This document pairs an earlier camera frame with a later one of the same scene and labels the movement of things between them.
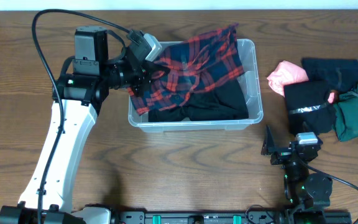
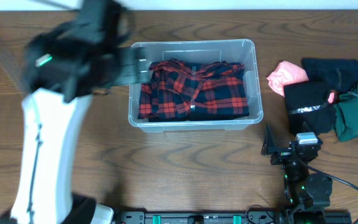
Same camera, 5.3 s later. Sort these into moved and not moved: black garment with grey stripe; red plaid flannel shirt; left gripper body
Moved: red plaid flannel shirt
Not moved: black garment with grey stripe; left gripper body
